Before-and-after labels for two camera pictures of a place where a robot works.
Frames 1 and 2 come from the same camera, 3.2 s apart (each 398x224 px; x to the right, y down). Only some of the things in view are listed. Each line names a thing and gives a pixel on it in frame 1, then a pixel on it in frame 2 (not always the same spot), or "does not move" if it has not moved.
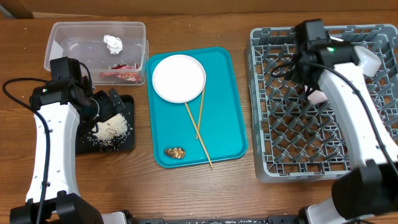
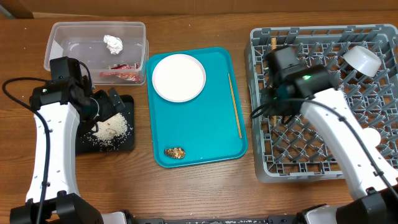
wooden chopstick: x=201 y=114 -> x=273 y=46
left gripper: x=109 y=109 does not move
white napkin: x=114 y=45 does not move
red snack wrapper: x=122 y=75 does not move
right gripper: x=296 y=76 -> x=270 y=109
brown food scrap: x=177 y=153 does not move
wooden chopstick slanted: x=198 y=134 -> x=236 y=112
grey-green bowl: x=370 y=62 does not move
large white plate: x=178 y=78 does not move
